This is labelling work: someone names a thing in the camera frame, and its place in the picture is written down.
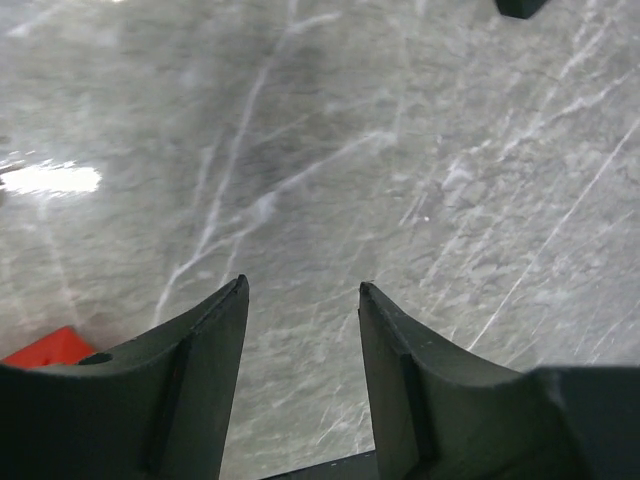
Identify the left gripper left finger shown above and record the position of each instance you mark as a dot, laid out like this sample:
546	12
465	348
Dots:
155	407

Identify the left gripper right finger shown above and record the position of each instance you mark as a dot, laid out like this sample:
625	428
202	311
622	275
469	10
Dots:
441	412

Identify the red cube plug adapter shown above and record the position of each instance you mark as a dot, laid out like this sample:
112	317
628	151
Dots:
63	346

